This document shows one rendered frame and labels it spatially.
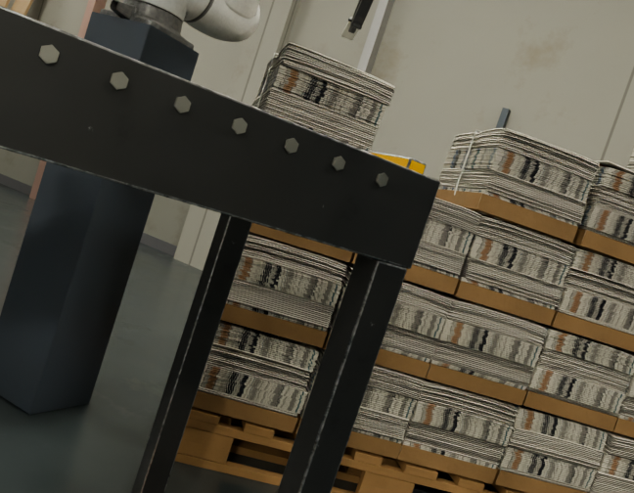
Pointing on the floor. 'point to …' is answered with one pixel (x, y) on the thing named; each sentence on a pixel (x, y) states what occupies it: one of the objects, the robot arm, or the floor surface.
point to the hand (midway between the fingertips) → (353, 13)
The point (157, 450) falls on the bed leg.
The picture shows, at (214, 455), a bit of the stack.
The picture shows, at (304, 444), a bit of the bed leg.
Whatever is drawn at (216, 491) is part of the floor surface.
